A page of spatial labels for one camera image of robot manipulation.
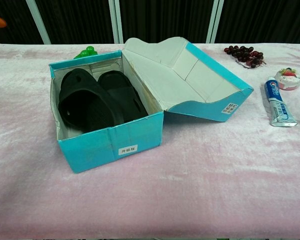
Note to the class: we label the black rubber slipper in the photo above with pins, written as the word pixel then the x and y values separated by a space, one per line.
pixel 85 107
pixel 125 95

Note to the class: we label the teal cardboard shoe box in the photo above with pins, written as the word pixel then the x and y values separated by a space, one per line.
pixel 95 152

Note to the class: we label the black curtain panel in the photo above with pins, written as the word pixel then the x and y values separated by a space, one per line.
pixel 17 35
pixel 165 22
pixel 265 22
pixel 75 22

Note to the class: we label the green toy building block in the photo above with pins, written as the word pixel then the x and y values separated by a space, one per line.
pixel 86 53

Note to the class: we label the pink plush tablecloth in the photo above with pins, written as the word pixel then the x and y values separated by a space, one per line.
pixel 150 200

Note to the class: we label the dark red grape bunch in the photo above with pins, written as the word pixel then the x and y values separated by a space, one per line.
pixel 245 55

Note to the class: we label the blue white toothpaste tube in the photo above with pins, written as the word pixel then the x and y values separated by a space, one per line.
pixel 277 102

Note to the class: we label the pink toy cake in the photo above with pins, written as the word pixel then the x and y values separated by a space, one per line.
pixel 288 78

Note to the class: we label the grey metal screen post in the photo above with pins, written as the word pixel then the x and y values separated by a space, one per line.
pixel 38 22
pixel 214 22

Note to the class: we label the grey double screen post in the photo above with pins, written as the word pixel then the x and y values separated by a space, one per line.
pixel 116 22

